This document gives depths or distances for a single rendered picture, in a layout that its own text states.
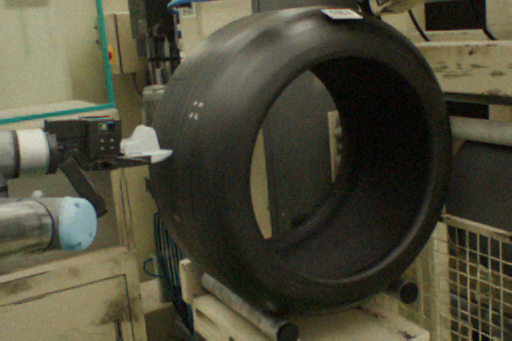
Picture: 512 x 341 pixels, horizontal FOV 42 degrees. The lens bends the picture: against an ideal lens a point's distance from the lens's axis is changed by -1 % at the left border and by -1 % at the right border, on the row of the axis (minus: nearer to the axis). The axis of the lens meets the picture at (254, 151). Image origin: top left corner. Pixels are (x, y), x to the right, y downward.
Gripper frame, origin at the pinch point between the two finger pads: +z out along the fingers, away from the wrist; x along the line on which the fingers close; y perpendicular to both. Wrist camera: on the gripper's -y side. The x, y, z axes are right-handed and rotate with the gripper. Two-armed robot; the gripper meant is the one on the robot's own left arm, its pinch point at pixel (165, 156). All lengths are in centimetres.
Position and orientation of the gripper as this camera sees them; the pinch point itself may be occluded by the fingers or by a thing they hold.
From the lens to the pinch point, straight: 114.9
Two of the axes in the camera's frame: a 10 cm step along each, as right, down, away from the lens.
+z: 8.8, -0.6, 4.7
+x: -4.7, -1.4, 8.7
